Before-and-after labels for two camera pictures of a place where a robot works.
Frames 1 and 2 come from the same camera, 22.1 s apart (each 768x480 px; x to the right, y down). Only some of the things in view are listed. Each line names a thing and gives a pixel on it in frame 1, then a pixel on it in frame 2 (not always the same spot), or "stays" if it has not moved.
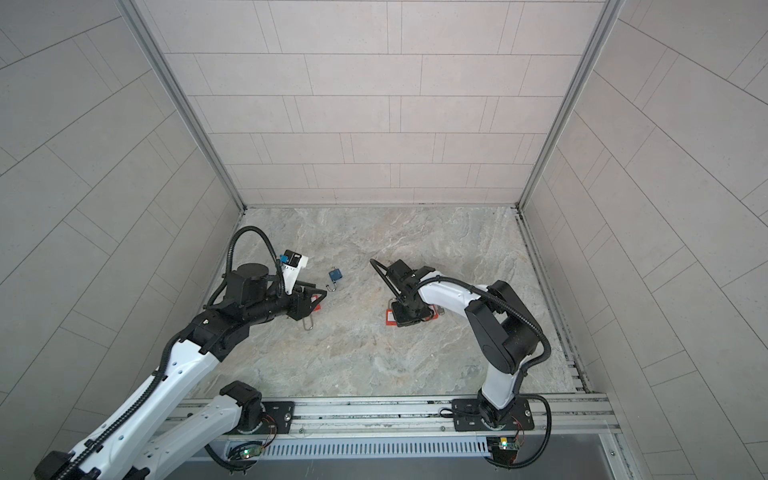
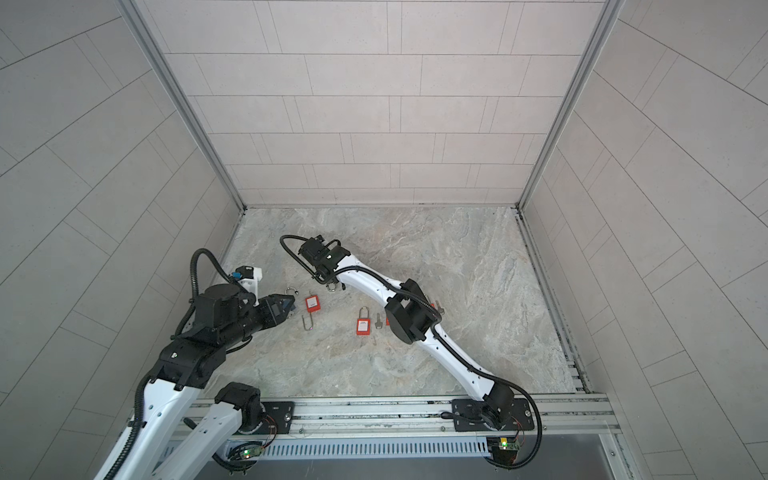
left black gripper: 302,298 → 273,309
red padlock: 316,308 stays
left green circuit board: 251,452 stays
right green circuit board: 505,445 stays
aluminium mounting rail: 570,415 stays
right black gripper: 402,321 → 325,277
